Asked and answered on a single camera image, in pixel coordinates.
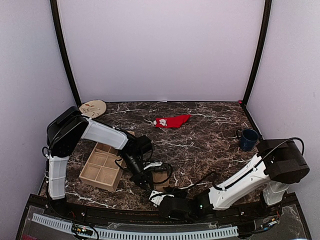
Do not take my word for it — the tan ribbed sock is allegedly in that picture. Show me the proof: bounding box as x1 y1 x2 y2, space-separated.
152 171 170 192

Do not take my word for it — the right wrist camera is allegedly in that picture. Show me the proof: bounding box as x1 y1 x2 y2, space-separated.
148 190 174 207

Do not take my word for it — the wooden compartment tray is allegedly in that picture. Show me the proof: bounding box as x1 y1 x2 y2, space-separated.
79 142 126 192

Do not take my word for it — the red patterned sock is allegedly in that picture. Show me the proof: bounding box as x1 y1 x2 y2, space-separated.
153 114 191 128

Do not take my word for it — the dark blue mug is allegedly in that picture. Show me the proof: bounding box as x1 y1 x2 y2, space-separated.
236 128 259 152

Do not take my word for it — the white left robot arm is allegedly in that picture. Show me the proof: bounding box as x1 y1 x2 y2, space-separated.
42 106 153 218

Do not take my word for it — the left black frame post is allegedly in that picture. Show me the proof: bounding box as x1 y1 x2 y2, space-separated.
49 0 82 107

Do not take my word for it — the white slotted cable duct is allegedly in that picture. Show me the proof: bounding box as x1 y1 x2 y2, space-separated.
31 213 239 240

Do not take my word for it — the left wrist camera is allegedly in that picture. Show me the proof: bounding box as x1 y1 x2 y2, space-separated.
137 135 168 173

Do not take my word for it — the black front rail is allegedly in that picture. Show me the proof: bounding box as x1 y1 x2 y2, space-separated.
25 193 300 226

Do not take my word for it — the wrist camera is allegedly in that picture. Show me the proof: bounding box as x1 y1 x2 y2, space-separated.
137 135 168 173
148 190 174 207

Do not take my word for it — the right black frame post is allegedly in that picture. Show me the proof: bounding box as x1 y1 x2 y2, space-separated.
242 0 273 109

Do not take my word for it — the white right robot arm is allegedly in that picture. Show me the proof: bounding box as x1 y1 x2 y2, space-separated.
158 137 310 221

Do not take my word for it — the small green circuit board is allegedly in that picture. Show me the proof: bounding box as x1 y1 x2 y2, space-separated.
71 224 94 236

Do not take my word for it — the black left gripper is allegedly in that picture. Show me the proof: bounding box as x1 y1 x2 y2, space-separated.
120 151 154 192

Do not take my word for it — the black frame post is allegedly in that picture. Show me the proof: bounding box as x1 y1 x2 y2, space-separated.
49 0 82 107
242 0 273 109

